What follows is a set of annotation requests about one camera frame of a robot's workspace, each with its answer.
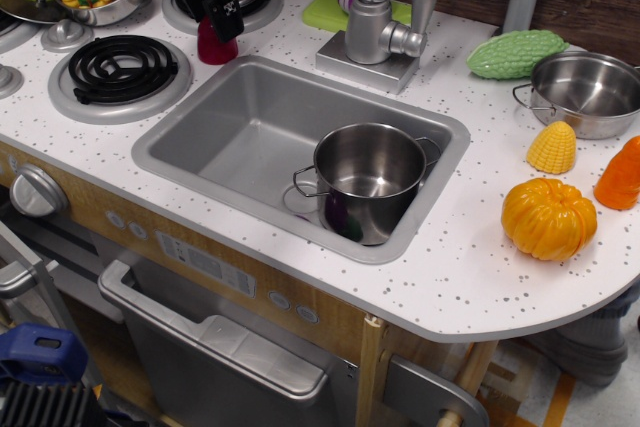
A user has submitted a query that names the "dark red toy sweet potato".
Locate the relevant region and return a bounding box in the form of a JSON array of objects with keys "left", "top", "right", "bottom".
[{"left": 197, "top": 17, "right": 238, "bottom": 65}]

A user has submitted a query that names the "grey toy sink basin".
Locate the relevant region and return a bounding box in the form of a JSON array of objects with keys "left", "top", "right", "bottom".
[{"left": 132, "top": 56, "right": 470, "bottom": 264}]

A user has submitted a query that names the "glass pot lid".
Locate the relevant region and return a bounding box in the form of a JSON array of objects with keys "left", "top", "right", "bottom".
[{"left": 1, "top": 0, "right": 67, "bottom": 24}]

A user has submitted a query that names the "steel pot in sink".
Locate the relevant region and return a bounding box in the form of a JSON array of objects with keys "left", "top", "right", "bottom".
[{"left": 292, "top": 123, "right": 443, "bottom": 246}]

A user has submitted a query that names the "green cutting board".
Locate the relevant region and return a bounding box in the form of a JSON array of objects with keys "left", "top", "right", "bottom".
[{"left": 302, "top": 0, "right": 412, "bottom": 33}]

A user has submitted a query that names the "black coil burner front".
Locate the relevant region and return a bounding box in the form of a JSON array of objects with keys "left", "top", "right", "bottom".
[{"left": 67, "top": 35, "right": 180, "bottom": 105}]

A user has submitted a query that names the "silver stove knob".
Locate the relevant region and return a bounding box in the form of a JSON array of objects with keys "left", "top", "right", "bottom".
[{"left": 41, "top": 19, "right": 94, "bottom": 53}]

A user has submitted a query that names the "silver toy faucet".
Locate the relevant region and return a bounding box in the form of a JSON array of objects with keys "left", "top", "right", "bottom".
[{"left": 316, "top": 0, "right": 437, "bottom": 94}]

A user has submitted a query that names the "silver oven dial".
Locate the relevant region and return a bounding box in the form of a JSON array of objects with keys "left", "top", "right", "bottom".
[{"left": 9, "top": 164, "right": 69, "bottom": 218}]

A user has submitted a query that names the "green toy bitter gourd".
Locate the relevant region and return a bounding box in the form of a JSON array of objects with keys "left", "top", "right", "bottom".
[{"left": 466, "top": 30, "right": 570, "bottom": 80}]

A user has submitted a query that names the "yellow toy corn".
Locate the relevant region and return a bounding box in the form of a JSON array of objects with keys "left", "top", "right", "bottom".
[{"left": 526, "top": 121, "right": 577, "bottom": 174}]

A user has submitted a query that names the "blue clamp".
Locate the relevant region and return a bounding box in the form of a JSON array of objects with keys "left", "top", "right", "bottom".
[{"left": 1, "top": 323, "right": 89, "bottom": 385}]

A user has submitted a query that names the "orange toy pumpkin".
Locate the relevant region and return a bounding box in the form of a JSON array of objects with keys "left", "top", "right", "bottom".
[{"left": 501, "top": 178, "right": 598, "bottom": 262}]

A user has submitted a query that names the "steel pan on counter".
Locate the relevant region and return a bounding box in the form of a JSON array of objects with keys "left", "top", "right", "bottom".
[{"left": 512, "top": 51, "right": 639, "bottom": 140}]

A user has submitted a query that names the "orange toy carrot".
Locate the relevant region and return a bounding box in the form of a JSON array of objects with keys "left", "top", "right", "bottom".
[{"left": 594, "top": 136, "right": 639, "bottom": 210}]

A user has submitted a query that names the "grey oven door handle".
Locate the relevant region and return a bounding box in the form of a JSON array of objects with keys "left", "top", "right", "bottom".
[{"left": 98, "top": 260, "right": 328, "bottom": 401}]

